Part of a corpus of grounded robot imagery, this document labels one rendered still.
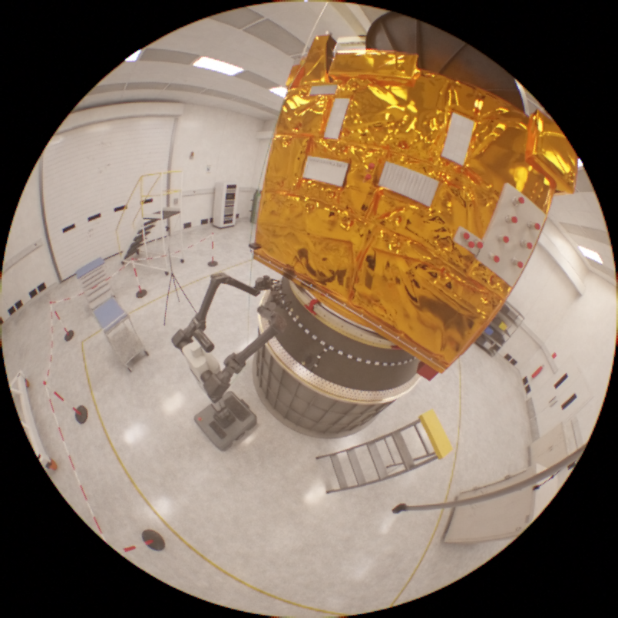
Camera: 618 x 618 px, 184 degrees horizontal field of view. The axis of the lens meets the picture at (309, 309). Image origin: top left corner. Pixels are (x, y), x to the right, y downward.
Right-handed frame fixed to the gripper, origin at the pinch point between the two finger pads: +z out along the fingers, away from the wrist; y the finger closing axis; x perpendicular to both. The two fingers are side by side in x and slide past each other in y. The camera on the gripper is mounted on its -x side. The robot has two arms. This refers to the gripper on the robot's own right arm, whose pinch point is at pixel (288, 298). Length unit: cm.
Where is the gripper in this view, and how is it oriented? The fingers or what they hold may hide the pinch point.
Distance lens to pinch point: 155.5
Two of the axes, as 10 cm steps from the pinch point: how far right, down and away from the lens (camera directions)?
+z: 8.4, -3.2, 4.3
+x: -0.8, 7.1, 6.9
